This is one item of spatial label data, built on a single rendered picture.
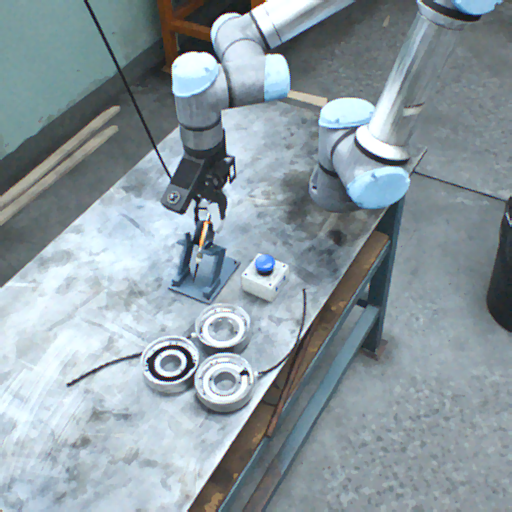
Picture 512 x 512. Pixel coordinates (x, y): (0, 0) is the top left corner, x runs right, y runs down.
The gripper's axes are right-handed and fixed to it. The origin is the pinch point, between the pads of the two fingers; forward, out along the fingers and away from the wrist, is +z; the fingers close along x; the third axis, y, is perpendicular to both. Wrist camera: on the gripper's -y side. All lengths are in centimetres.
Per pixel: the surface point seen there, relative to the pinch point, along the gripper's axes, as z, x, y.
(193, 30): 65, 112, 168
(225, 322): 9.8, -10.8, -12.5
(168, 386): 8.5, -9.3, -30.1
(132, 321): 11.9, 6.7, -19.0
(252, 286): 9.3, -11.4, -2.6
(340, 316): 38.5, -22.6, 20.1
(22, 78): 55, 145, 89
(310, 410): 68, -20, 9
